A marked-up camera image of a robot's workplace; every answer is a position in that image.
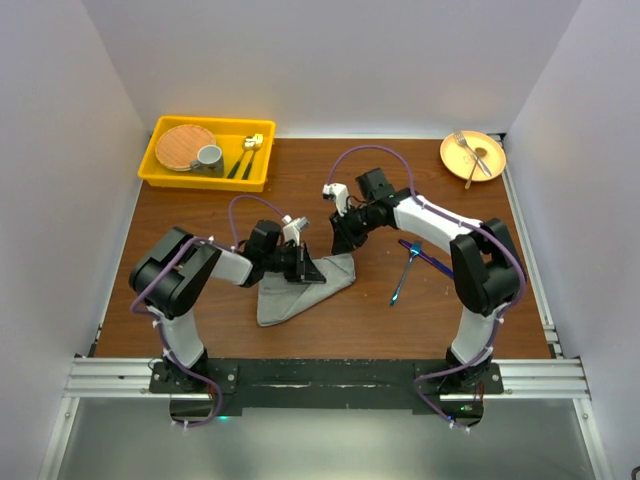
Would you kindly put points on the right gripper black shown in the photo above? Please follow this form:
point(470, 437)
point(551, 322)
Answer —
point(344, 240)

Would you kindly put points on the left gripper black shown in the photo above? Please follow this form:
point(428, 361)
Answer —
point(304, 268)

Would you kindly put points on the grey cloth napkin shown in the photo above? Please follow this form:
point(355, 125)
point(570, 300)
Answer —
point(280, 300)

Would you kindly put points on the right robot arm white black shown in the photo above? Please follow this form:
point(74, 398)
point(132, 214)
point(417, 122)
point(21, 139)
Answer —
point(487, 273)

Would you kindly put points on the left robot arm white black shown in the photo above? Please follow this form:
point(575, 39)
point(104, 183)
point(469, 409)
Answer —
point(169, 279)

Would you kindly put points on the blue metallic fork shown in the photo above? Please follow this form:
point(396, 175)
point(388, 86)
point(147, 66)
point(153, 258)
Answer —
point(414, 251)

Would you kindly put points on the blue metallic knife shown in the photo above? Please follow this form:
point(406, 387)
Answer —
point(427, 258)

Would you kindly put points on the tan round plate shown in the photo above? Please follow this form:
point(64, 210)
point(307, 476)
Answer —
point(459, 162)

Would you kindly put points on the grey ceramic mug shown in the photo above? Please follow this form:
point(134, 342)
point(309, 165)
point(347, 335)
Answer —
point(209, 160)

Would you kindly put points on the silver fork on plate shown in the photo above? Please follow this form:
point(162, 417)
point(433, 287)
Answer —
point(462, 142)

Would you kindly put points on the yellow plastic bin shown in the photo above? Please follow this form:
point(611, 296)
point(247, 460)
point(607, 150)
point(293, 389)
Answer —
point(229, 134)

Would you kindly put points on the silver knife on plate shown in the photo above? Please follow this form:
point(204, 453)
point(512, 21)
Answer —
point(479, 154)

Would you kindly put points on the round wooden plate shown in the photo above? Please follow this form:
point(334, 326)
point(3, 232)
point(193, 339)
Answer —
point(178, 148)

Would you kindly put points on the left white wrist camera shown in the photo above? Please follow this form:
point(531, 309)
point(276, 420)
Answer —
point(293, 228)

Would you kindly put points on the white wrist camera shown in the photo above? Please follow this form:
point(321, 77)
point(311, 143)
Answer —
point(293, 228)
point(339, 194)

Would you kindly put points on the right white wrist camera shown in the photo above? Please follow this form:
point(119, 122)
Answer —
point(339, 194)

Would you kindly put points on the gold spoon black handle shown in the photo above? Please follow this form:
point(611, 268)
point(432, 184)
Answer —
point(247, 146)

